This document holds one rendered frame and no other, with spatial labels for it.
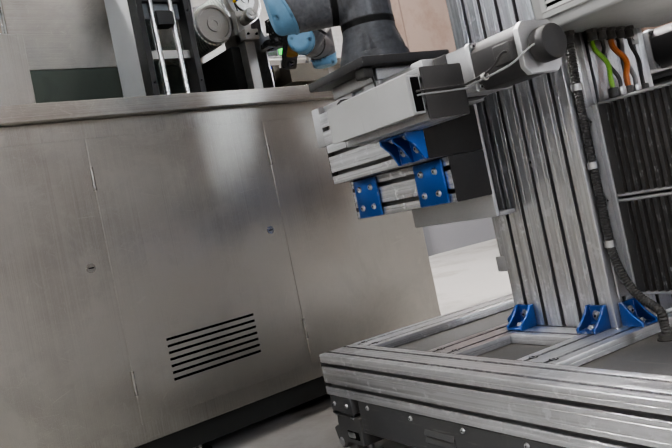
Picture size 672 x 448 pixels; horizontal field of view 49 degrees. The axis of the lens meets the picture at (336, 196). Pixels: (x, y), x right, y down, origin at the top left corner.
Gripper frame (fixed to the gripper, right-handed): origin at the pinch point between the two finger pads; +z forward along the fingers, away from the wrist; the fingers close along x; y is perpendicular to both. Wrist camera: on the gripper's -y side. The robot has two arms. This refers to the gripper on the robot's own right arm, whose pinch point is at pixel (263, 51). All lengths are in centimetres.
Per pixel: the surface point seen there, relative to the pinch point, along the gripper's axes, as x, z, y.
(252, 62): 10.0, -7.2, -5.4
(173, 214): 57, -29, -48
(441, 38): -365, 245, 76
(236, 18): 11.9, -6.2, 8.9
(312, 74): -12.8, -6.5, -10.1
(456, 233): -335, 247, -96
